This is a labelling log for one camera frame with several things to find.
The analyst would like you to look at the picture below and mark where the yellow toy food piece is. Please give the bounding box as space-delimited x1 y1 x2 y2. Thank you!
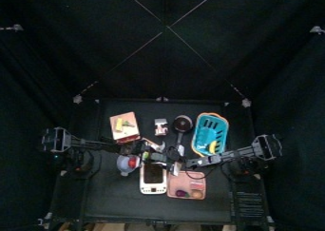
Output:
113 117 124 132

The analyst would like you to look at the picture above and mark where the teal basket with orange rim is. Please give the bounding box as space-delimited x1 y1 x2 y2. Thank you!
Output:
189 112 229 158

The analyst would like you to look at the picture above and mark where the black toy frying pan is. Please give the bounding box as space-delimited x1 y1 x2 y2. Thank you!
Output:
171 114 193 157

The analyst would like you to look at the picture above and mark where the white toy oven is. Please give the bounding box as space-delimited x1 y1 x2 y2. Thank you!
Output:
137 162 168 196

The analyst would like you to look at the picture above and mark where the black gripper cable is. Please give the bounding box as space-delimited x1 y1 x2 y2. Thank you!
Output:
184 167 208 181

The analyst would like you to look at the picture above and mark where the pink tray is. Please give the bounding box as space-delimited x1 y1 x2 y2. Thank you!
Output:
164 170 208 201

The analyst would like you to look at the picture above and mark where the black printed label plate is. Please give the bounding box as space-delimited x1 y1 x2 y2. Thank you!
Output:
235 190 265 220

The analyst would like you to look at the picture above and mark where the white orange toy piece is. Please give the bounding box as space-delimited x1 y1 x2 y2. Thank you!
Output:
140 137 167 153

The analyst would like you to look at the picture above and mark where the yellow toy banana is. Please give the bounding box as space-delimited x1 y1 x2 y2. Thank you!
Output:
207 140 217 156

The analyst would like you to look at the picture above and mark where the blue toy in basket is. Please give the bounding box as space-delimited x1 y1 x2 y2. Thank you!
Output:
196 126 216 148

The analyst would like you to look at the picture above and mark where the white diagonal string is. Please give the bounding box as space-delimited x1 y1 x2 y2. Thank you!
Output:
77 0 224 96
117 0 247 100

